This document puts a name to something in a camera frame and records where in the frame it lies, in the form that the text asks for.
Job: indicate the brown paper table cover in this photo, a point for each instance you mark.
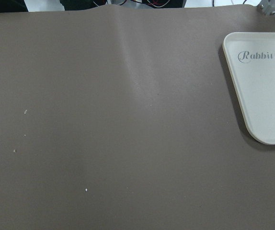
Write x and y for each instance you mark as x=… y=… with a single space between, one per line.
x=120 y=119

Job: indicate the cream rectangular tray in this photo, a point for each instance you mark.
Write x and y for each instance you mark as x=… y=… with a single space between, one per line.
x=251 y=61

